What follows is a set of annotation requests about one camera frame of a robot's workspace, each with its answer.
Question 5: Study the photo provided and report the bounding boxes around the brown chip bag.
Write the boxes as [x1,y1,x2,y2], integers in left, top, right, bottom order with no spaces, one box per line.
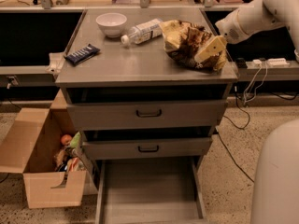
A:
[160,20,227,72]

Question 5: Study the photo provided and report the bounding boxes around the grey drawer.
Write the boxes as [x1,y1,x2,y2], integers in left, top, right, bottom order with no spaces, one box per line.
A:
[83,137,212,160]
[95,157,207,224]
[67,100,227,131]

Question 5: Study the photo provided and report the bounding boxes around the black floor cable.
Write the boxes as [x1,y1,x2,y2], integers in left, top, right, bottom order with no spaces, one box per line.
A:
[215,91,260,185]

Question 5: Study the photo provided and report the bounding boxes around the top grey drawer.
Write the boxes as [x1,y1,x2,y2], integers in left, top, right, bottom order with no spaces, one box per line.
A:
[67,100,227,131]

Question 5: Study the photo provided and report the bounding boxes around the white power strip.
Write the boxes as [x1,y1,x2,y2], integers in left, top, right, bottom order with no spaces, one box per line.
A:
[252,58,290,67]

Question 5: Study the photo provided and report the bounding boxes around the open cardboard box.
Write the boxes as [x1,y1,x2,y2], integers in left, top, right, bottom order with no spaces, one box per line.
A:
[0,92,97,208]

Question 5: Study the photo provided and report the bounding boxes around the orange fruit in box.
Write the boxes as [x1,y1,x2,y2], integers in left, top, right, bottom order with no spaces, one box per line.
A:
[61,134,72,146]

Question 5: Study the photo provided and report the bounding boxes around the bottom grey drawer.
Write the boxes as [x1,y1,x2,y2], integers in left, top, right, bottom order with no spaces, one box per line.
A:
[95,157,207,224]

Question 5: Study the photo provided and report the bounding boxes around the middle grey drawer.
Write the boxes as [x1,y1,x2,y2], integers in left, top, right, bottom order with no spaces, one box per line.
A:
[83,137,212,160]

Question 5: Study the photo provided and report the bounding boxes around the white bowl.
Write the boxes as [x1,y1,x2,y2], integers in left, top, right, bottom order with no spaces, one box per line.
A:
[95,13,127,38]

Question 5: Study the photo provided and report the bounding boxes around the green item in box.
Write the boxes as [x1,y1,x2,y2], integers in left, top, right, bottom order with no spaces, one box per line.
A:
[69,132,81,148]

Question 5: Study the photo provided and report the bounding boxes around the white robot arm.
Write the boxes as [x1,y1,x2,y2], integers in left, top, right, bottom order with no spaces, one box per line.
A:
[203,0,299,224]

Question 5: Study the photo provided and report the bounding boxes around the grey drawer cabinet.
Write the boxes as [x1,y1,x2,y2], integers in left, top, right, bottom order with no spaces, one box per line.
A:
[55,7,238,161]

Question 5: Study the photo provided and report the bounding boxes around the dark blue snack bar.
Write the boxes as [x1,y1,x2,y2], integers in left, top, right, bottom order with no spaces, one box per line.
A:
[64,44,100,66]

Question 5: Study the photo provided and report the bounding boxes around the clear plastic water bottle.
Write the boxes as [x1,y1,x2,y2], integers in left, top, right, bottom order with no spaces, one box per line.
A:
[121,19,162,46]

